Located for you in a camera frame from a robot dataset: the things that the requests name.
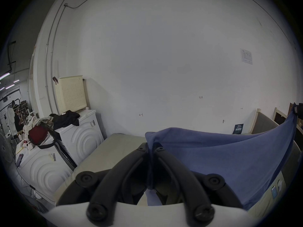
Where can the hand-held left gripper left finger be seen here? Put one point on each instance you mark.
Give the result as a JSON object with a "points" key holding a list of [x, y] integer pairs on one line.
{"points": [[111, 188]]}

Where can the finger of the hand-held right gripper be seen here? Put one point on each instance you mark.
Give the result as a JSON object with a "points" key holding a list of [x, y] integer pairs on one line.
{"points": [[299, 110]]}

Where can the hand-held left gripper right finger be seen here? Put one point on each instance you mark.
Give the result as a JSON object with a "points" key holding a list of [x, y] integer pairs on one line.
{"points": [[180, 176]]}

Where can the blue shirt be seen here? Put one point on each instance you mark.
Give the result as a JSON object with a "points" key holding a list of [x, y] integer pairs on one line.
{"points": [[224, 155]]}

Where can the bed with beige sheet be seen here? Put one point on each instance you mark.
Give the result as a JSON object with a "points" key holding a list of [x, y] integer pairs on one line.
{"points": [[113, 150]]}

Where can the grey padded headboard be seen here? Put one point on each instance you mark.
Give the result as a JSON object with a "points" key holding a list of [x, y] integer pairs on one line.
{"points": [[262, 124]]}

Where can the white washing machine with basket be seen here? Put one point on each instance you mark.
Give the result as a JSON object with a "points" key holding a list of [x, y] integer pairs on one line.
{"points": [[82, 136]]}

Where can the dark sign card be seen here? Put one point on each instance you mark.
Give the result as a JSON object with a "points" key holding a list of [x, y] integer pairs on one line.
{"points": [[238, 129]]}

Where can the white washing machine with clothes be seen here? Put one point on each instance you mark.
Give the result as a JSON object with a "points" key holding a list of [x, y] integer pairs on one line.
{"points": [[42, 169]]}

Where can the white paper sheet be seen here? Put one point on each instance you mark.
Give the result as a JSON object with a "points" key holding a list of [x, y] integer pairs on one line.
{"points": [[246, 56]]}

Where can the small white card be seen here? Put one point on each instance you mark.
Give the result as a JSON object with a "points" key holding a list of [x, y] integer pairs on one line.
{"points": [[280, 184]]}

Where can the blue phone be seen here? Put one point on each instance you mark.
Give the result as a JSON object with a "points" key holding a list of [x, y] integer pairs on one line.
{"points": [[274, 191]]}

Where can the white standing fan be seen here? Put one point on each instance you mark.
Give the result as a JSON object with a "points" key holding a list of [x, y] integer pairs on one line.
{"points": [[5, 148]]}

